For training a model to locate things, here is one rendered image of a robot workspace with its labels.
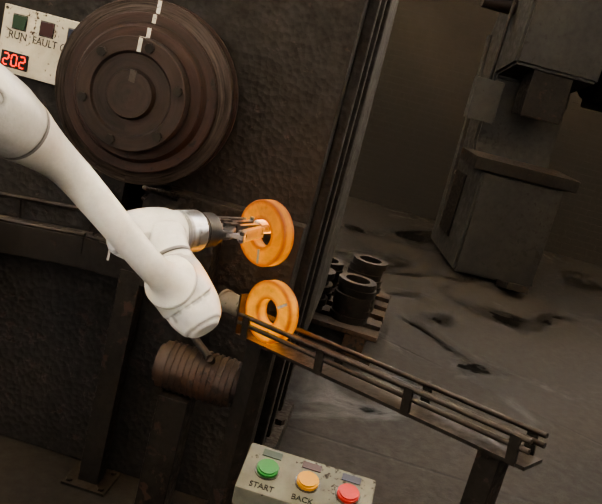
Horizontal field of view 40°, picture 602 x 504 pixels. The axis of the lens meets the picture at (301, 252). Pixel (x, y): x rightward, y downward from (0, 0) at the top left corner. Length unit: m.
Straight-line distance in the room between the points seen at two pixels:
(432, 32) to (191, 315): 6.80
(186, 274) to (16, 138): 0.45
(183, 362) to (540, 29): 4.50
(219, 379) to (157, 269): 0.67
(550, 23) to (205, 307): 4.86
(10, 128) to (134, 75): 0.90
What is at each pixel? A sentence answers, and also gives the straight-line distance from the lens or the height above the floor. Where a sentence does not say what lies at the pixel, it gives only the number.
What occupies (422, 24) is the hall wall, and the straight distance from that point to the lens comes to 8.14.
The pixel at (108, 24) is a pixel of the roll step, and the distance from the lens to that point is 2.17.
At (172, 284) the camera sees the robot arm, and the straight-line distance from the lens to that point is 1.49.
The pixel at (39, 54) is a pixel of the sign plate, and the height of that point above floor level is 1.13.
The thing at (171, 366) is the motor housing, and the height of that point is 0.49.
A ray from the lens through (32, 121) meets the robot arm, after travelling 1.22.
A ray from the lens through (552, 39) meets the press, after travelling 6.13.
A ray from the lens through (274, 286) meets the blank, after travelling 1.96.
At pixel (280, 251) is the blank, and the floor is 0.89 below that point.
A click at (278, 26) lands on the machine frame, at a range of 2.22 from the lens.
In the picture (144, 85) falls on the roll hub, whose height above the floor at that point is 1.15.
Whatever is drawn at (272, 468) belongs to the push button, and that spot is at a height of 0.61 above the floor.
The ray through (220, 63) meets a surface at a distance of 2.09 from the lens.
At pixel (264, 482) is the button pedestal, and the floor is 0.59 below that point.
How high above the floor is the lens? 1.34
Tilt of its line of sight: 14 degrees down
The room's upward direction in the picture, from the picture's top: 15 degrees clockwise
